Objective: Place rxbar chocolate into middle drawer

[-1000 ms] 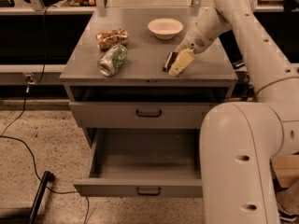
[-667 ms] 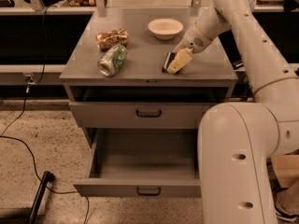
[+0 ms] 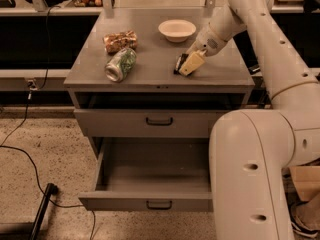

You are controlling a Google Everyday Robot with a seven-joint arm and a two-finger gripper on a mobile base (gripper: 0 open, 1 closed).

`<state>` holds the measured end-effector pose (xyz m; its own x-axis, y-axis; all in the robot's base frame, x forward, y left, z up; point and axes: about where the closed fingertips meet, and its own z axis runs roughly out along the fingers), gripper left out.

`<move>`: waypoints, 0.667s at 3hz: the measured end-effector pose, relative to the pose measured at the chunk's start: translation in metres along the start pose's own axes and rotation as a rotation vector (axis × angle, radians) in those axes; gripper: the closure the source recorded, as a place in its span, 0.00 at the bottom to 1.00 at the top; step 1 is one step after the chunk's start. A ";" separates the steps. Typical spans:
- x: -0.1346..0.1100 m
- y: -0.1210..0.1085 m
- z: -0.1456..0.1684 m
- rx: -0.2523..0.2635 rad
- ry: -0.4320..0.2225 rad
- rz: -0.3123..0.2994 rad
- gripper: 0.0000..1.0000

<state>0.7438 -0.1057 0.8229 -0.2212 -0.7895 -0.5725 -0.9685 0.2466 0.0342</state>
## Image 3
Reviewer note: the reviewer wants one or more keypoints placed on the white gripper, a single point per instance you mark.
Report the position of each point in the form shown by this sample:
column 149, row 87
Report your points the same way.
column 207, row 42

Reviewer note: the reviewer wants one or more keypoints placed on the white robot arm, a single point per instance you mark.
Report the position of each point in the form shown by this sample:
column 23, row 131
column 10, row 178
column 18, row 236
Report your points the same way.
column 249, row 148

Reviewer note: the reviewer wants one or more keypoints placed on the grey drawer cabinet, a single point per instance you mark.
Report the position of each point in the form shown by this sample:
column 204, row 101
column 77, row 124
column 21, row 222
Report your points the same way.
column 223, row 83

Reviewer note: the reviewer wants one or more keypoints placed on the closed grey upper drawer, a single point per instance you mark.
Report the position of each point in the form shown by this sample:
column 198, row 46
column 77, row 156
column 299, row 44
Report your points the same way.
column 147, row 123

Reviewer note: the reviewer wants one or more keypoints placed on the open grey lower drawer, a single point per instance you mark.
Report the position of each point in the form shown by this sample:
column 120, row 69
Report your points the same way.
column 151, row 174

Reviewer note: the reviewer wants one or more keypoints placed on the white bowl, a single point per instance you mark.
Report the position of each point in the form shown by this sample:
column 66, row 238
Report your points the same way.
column 177, row 31

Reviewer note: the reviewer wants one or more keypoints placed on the green soda can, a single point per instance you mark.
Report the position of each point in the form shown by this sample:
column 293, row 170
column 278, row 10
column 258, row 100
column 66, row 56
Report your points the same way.
column 120, row 65

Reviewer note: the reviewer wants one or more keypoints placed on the brown snack bag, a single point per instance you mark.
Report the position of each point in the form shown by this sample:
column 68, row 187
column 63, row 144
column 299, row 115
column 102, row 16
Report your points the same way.
column 117, row 41

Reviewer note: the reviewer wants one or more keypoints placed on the cardboard box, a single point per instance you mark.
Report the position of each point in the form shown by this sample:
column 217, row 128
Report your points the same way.
column 306, row 180

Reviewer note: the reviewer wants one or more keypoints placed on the black white sneaker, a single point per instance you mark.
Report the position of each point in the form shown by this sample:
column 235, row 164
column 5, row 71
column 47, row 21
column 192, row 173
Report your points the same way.
column 305, row 219

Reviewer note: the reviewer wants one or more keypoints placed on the black metal floor bar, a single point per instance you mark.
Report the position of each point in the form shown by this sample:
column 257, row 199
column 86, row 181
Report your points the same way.
column 51, row 189

